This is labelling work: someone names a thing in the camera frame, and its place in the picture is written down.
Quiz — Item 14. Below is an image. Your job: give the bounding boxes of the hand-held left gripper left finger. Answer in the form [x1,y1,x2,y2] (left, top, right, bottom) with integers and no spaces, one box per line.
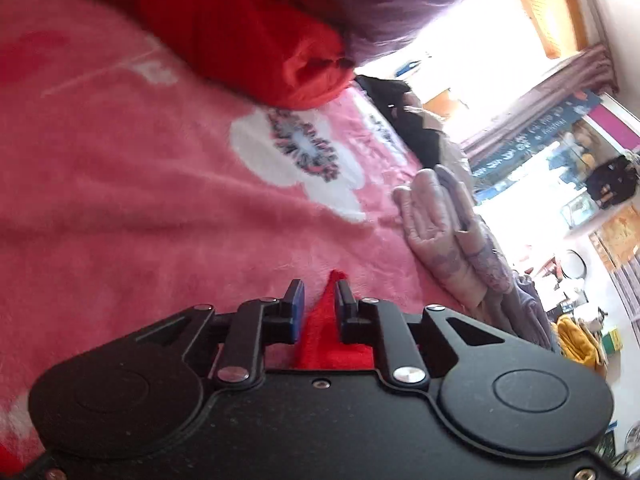
[134,280,307,390]

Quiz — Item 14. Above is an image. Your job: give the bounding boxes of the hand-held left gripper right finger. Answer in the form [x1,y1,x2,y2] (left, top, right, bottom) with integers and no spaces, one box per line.
[336,281,507,392]

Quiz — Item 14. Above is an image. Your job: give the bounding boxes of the red knit sweater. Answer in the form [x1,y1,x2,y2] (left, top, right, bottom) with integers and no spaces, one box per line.
[295,269,377,372]

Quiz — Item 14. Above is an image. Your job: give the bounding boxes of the purple patterned folded garment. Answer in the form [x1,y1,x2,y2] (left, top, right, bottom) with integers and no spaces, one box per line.
[434,164,517,295]

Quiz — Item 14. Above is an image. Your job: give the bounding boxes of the lavender folded trousers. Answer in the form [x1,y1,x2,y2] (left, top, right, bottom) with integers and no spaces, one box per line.
[499,269,557,352]

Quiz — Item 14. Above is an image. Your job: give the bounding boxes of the pink floral blanket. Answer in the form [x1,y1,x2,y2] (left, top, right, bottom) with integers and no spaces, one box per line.
[0,0,501,466]

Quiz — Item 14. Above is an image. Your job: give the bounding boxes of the black crumpled garment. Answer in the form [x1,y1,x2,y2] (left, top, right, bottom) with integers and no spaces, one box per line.
[354,74,447,167]

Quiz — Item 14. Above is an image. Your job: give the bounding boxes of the cardboard box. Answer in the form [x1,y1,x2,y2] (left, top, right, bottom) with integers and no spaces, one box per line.
[424,86,467,117]

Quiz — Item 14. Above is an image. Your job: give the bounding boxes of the yellow folded garment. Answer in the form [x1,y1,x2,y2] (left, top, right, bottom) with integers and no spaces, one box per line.
[554,314,610,372]

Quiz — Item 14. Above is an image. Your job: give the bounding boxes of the dark blue hanging banner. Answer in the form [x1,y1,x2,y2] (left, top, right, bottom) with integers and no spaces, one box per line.
[469,91,602,197]

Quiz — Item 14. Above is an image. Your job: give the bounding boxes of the red quilt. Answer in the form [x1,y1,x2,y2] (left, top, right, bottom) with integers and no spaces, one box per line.
[54,0,359,111]

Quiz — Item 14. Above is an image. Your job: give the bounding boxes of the pink curtain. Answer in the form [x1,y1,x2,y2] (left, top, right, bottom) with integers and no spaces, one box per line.
[459,44,617,157]

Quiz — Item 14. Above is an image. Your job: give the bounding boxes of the hanging dark socks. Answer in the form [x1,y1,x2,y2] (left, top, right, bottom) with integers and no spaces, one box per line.
[584,154,640,209]

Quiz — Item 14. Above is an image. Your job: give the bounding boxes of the purple duvet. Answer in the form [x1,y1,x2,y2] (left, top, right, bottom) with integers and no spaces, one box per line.
[300,0,507,69]

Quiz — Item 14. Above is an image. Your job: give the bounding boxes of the white bag with black handle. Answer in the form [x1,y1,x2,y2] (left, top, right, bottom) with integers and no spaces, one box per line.
[554,249,590,282]

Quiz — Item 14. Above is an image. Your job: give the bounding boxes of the orange wall poster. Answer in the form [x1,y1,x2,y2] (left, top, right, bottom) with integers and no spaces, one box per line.
[589,204,640,272]

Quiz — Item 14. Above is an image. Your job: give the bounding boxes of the wooden window frame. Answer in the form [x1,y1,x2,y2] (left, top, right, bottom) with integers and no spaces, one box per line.
[504,0,592,59]

